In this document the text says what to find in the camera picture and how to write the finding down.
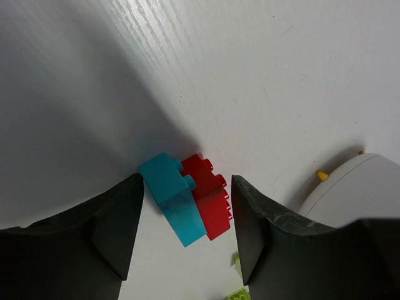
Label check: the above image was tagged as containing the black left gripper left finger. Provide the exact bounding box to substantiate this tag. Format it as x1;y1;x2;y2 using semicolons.
1;174;144;299

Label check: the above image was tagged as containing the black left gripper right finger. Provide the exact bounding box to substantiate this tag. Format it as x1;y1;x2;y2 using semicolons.
231;175;399;299

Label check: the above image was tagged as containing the red lego brick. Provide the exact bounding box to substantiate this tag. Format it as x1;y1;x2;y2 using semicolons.
182;154;233;241

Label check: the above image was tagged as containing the teal lego brick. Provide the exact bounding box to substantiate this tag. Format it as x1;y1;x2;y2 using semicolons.
139;153;206;247

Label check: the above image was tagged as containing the light green half-round lego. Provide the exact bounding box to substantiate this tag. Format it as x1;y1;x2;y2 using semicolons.
231;252;243;278

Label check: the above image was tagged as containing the light green upturned lego brick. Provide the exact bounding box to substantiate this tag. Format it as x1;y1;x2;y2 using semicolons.
224;288;251;300

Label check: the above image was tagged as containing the white round divided container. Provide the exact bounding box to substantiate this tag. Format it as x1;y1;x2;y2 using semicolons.
299;153;399;228

